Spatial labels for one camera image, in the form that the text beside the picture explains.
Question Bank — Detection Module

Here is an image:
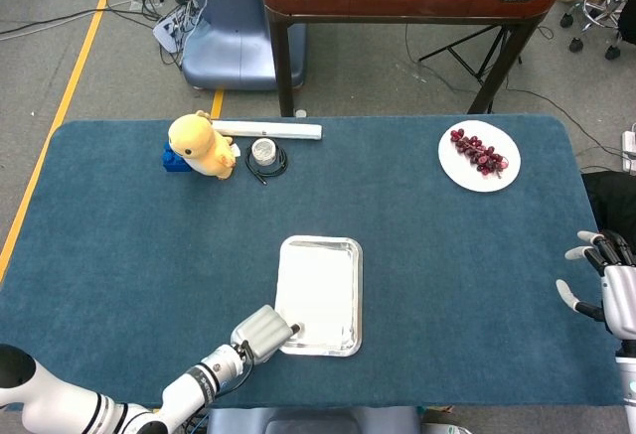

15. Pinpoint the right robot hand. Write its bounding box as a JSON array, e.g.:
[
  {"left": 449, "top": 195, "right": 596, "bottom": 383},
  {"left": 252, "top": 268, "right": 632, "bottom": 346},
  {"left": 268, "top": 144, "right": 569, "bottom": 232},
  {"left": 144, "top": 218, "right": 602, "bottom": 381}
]
[{"left": 555, "top": 228, "right": 636, "bottom": 341}]

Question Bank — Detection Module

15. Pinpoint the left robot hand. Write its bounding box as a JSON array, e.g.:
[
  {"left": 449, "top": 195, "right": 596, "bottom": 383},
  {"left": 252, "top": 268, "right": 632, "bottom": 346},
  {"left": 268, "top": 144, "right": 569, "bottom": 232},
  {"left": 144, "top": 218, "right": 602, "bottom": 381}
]
[{"left": 230, "top": 304, "right": 302, "bottom": 363}]

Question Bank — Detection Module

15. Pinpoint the white paper napkin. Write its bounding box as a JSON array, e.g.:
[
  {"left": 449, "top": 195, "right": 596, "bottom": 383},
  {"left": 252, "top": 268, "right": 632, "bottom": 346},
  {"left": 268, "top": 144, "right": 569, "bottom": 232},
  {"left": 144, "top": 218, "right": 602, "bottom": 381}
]
[{"left": 276, "top": 243, "right": 358, "bottom": 349}]

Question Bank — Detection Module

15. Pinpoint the silver metal tray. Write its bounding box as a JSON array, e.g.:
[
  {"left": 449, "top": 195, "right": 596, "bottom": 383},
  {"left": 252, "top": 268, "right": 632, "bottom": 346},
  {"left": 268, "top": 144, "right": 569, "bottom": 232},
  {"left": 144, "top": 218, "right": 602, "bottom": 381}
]
[{"left": 271, "top": 234, "right": 364, "bottom": 358}]

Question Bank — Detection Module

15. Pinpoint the white rectangular bar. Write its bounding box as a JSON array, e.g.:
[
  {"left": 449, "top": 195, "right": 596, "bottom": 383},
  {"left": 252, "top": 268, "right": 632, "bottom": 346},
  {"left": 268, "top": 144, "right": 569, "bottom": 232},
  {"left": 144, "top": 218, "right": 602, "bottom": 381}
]
[{"left": 211, "top": 120, "right": 323, "bottom": 142}]

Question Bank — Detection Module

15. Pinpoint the black bag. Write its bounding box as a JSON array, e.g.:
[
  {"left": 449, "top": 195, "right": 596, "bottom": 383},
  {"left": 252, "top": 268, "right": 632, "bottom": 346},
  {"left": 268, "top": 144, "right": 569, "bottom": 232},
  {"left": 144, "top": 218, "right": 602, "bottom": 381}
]
[{"left": 580, "top": 170, "right": 636, "bottom": 246}]

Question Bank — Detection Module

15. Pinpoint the blue-grey robot torso base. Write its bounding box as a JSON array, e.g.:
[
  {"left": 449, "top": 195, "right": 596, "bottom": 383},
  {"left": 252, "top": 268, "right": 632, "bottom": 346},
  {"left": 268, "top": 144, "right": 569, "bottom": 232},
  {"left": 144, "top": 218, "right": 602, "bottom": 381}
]
[{"left": 206, "top": 406, "right": 423, "bottom": 434}]

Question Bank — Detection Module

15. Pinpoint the white power strip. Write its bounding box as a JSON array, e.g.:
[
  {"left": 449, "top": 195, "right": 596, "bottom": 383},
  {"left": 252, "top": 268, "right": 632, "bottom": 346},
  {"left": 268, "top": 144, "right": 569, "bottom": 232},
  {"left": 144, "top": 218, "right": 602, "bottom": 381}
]
[{"left": 620, "top": 130, "right": 636, "bottom": 173}]

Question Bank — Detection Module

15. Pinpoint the small clear plastic jar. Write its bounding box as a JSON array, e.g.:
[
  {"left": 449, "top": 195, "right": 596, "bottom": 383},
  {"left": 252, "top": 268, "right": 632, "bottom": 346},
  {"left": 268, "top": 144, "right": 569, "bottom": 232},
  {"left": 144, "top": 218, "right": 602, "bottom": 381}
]
[{"left": 250, "top": 137, "right": 277, "bottom": 166}]

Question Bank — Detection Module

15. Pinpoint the white round plate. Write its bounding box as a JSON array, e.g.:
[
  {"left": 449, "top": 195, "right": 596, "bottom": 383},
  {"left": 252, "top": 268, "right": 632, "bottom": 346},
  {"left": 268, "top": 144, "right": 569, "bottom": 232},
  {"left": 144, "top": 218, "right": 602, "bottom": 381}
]
[{"left": 437, "top": 119, "right": 522, "bottom": 194}]

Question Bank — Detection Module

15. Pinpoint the blue building block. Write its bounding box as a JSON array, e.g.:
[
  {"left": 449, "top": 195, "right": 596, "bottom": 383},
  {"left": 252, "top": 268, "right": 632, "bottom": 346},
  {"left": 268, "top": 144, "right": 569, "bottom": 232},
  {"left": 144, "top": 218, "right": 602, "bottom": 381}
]
[{"left": 161, "top": 141, "right": 193, "bottom": 174}]

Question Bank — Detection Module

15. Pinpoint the blue felt table cover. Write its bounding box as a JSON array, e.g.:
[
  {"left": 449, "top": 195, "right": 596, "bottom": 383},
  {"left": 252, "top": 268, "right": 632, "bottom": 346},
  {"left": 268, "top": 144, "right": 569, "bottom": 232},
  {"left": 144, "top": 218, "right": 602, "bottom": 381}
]
[{"left": 0, "top": 114, "right": 622, "bottom": 410}]

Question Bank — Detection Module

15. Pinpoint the yellow plush dinosaur toy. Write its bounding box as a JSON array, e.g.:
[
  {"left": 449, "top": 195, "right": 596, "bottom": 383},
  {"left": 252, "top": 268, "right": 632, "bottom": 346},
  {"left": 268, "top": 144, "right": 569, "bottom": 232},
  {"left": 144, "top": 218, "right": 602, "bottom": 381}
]
[{"left": 167, "top": 109, "right": 239, "bottom": 181}]

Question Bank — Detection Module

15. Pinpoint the red grape bunch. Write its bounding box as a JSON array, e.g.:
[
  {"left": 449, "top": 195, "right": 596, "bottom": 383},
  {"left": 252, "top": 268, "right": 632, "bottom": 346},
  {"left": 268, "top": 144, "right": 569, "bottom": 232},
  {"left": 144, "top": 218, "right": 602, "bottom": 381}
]
[{"left": 449, "top": 128, "right": 511, "bottom": 176}]

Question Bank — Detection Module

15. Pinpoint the white multi-socket strip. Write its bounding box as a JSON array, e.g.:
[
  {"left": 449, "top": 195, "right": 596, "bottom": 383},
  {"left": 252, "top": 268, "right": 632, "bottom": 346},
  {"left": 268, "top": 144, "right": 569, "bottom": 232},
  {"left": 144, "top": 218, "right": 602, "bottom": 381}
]
[{"left": 152, "top": 6, "right": 193, "bottom": 53}]

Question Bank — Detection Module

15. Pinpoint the brown mahjong table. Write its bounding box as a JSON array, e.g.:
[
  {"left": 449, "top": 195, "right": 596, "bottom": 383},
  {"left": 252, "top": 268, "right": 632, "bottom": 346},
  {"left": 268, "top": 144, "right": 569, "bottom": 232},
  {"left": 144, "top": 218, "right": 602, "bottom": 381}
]
[{"left": 261, "top": 0, "right": 562, "bottom": 117}]

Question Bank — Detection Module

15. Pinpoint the black coiled cable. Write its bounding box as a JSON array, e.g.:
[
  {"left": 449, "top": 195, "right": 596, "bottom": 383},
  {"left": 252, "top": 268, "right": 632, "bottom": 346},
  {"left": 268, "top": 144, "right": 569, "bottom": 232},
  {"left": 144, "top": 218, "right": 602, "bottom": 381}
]
[{"left": 243, "top": 143, "right": 289, "bottom": 187}]

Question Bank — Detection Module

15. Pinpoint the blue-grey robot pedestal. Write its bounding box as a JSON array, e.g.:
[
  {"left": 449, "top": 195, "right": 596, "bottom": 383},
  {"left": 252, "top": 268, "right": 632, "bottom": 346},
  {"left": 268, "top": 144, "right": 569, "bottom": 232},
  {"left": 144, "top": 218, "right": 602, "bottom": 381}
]
[{"left": 181, "top": 0, "right": 307, "bottom": 91}]

